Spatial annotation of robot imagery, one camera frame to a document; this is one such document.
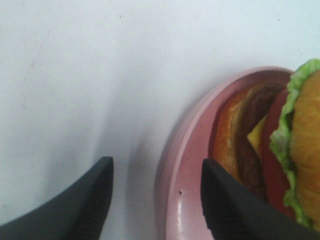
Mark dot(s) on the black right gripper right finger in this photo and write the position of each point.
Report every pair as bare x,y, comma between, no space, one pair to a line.
233,213

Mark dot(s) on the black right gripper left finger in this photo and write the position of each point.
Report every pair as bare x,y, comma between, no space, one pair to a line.
77,213

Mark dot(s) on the pink round plate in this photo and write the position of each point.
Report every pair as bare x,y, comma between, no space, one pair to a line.
179,209

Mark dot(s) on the burger with lettuce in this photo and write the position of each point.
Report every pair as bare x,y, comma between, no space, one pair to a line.
268,138

